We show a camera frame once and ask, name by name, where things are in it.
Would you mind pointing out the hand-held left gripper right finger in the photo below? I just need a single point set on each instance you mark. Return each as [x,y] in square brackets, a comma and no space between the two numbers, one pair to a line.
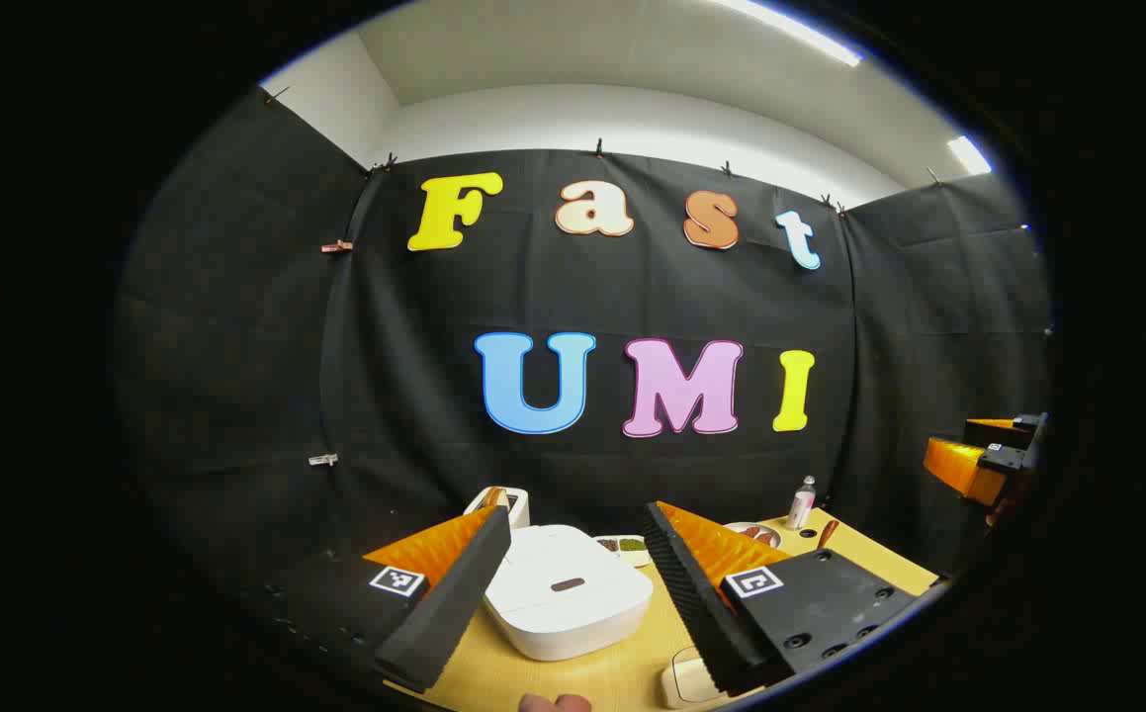
[696,603]

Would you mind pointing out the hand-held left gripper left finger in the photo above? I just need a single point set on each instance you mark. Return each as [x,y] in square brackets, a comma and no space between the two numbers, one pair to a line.
[454,603]

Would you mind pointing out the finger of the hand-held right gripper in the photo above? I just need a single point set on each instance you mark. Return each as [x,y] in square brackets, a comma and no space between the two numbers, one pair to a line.
[968,470]
[1013,430]

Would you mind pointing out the plastic container of rice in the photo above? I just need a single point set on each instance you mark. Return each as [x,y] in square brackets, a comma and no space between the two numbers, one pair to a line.
[686,682]

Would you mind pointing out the white rice cooker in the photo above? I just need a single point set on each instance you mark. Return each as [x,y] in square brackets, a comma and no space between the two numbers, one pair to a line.
[582,618]

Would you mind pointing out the brown wooden spoon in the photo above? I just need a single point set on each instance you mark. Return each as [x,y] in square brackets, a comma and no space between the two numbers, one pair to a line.
[827,534]

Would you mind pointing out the white divided bean dish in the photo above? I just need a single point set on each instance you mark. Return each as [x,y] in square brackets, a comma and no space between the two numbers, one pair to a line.
[632,546]

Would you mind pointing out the white round plate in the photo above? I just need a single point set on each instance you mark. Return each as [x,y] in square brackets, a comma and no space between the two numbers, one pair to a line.
[765,526]

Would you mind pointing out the white toaster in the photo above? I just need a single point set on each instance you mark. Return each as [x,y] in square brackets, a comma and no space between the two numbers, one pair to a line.
[516,509]

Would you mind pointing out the bread slice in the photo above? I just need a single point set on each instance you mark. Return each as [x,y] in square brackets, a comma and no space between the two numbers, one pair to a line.
[493,497]

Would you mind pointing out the small clear bottle pink label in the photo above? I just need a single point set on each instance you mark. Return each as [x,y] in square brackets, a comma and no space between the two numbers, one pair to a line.
[802,504]

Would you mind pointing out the short ceiling light panel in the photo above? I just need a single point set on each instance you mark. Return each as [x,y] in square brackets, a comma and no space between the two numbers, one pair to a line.
[970,156]

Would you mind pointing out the black backdrop cloth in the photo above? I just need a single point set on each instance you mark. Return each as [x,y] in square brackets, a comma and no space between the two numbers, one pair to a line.
[632,297]

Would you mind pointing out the long ceiling light strip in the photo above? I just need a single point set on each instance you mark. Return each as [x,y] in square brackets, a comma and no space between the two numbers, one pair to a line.
[800,32]

